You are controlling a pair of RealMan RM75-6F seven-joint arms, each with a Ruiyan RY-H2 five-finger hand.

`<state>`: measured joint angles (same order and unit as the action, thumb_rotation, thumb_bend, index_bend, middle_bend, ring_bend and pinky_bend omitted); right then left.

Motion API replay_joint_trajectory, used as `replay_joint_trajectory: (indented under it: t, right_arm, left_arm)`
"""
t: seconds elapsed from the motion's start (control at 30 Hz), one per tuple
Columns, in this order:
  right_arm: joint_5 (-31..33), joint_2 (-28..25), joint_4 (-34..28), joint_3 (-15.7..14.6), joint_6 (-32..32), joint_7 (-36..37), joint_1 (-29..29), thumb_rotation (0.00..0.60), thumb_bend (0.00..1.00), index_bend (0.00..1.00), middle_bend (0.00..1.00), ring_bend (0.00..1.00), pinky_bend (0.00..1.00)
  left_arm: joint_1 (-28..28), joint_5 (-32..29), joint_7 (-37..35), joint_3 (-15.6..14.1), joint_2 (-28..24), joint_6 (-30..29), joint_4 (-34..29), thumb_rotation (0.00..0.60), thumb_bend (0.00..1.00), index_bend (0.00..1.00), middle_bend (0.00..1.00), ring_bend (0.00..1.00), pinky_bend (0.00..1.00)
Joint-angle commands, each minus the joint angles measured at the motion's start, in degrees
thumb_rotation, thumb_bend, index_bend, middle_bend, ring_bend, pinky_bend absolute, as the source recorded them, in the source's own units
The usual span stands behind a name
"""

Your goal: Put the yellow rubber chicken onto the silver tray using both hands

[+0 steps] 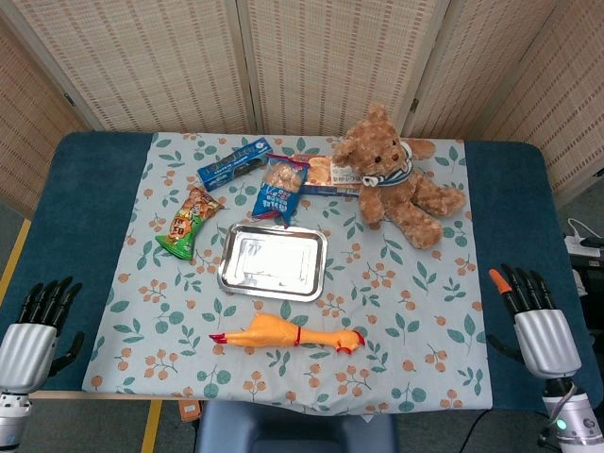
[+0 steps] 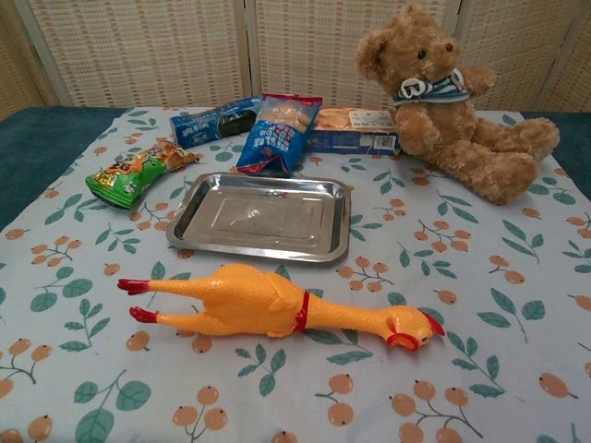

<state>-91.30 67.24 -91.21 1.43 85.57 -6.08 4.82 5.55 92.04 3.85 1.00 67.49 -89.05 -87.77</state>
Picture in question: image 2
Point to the yellow rubber chicken toy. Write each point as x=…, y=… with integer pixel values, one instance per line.
x=240, y=300

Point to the stainless steel rectangular tray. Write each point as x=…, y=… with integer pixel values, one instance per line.
x=258, y=217

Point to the blue biscuit snack bag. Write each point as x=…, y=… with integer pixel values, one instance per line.
x=277, y=138

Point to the long blue orange biscuit box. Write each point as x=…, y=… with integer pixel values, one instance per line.
x=351, y=129

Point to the blue cookie box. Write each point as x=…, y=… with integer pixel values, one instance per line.
x=208, y=124

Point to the green orange snack bag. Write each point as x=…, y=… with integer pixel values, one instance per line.
x=134, y=173

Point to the brown teddy bear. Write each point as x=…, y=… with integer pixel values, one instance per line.
x=443, y=129

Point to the leaf and fruit print tablecloth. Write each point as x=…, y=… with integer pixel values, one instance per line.
x=415, y=392

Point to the woven folding screen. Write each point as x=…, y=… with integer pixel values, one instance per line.
x=161, y=46

